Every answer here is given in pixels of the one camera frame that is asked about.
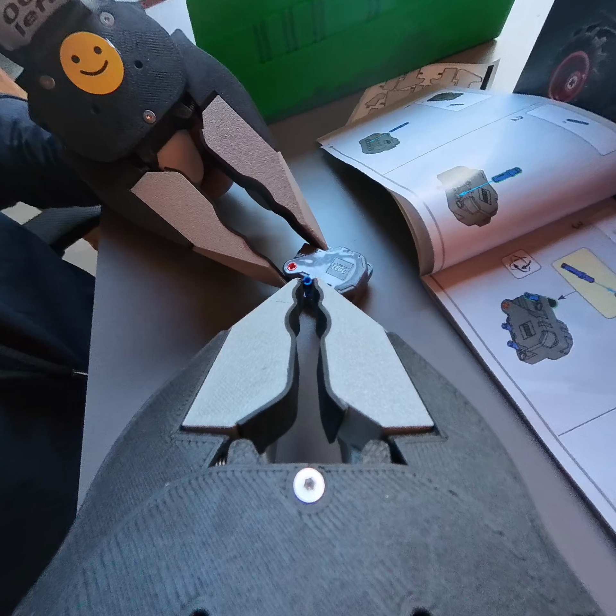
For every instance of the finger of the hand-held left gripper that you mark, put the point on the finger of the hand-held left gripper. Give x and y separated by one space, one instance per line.
192 216
260 163

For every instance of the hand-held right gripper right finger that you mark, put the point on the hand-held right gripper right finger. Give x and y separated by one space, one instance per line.
375 375

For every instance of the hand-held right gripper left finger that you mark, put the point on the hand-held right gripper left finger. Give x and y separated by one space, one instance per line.
250 380

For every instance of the grey lego motor block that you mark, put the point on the grey lego motor block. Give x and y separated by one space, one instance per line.
337 272

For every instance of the blue lego pin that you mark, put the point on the blue lego pin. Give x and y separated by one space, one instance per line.
306 285

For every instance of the person's left forearm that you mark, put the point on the person's left forearm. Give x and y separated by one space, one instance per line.
29 159

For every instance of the lego instruction booklet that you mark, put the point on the lego instruction booklet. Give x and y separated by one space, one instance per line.
505 231

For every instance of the dark lego set box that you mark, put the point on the dark lego set box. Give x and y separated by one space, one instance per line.
568 57

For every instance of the dark chair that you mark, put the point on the dark chair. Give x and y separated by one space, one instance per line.
62 226

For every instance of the green plastic box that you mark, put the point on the green plastic box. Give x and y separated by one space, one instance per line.
337 38

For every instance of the punched cardboard sheet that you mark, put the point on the punched cardboard sheet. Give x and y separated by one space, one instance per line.
433 79

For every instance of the person's dark clothed body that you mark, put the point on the person's dark clothed body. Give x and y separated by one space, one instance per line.
38 433

